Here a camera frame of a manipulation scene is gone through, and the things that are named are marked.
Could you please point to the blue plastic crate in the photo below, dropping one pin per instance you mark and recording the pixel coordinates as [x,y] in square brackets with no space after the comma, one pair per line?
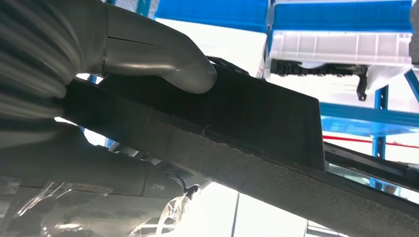
[212,13]
[340,16]

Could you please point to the white plastic crate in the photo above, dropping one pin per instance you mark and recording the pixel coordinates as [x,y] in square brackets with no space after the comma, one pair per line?
[327,45]

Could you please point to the black plastic trim part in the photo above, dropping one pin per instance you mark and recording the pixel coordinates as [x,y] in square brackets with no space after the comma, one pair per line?
[311,69]

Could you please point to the red barrier belt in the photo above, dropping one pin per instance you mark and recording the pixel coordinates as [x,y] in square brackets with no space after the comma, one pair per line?
[353,139]

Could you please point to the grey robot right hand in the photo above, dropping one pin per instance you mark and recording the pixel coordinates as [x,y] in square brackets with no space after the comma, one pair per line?
[147,49]

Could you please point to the blue metal shelf rack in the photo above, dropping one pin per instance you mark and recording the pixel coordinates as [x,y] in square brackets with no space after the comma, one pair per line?
[360,113]

